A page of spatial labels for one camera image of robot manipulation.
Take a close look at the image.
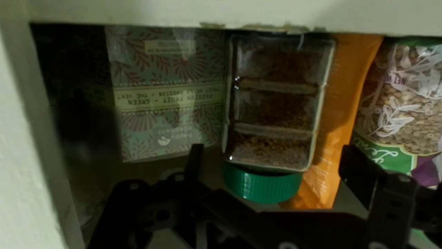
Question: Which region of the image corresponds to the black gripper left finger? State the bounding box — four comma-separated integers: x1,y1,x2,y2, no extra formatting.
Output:
84,142,207,249

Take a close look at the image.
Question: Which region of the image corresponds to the grain bag with green label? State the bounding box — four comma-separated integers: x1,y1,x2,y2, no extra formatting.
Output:
352,37,442,188

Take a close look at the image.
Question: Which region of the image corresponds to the coffee jar with green lid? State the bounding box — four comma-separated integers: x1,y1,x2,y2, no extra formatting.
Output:
219,32,337,206

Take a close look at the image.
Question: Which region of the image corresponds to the orange plastic bag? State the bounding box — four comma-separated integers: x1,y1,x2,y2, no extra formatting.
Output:
280,32,384,212

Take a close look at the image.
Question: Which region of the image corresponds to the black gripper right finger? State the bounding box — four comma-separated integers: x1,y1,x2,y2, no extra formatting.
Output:
338,142,442,249

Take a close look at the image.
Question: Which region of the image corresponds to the teal patterned tea box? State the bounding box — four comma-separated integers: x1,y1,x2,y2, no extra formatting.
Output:
103,26,228,163

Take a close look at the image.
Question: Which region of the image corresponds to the tall white pantry cabinet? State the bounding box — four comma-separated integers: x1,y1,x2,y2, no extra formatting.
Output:
0,0,442,249

